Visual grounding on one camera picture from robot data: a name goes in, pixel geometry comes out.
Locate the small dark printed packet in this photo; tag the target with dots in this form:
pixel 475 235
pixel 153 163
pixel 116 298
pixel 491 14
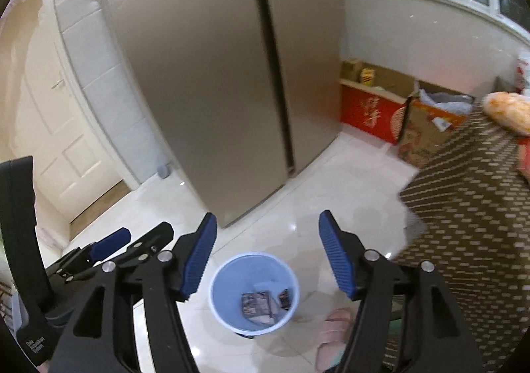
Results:
pixel 284 298

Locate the round table patterned cloth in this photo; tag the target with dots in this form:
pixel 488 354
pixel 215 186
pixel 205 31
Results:
pixel 472 211

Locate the small grey object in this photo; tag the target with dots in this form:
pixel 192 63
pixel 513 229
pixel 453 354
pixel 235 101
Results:
pixel 164 171

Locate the light blue plastic bin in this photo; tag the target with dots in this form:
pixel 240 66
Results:
pixel 225 298

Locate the red cardboard box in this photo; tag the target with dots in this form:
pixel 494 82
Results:
pixel 368 112

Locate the grey plastic bag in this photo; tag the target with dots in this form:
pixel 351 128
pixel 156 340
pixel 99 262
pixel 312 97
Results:
pixel 447 100

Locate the champagne double-door refrigerator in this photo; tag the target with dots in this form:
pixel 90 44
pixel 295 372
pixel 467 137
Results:
pixel 198 67

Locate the yellow packet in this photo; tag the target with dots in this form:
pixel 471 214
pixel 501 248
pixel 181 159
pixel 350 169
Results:
pixel 367 76

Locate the brown printed cardboard box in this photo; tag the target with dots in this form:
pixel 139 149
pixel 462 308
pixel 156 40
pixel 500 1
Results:
pixel 422 137

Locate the orange snack bag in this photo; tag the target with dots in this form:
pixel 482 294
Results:
pixel 507 110

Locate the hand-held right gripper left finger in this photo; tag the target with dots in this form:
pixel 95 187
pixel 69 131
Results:
pixel 201 257

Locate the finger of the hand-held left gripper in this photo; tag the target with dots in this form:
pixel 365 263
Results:
pixel 151 238
pixel 109 241

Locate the pink slipper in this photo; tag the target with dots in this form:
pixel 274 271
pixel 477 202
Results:
pixel 329 352
pixel 339 321

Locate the white panelled door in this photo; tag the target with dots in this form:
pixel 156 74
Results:
pixel 54 141

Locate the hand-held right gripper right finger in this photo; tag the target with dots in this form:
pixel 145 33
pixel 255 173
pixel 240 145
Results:
pixel 335 261

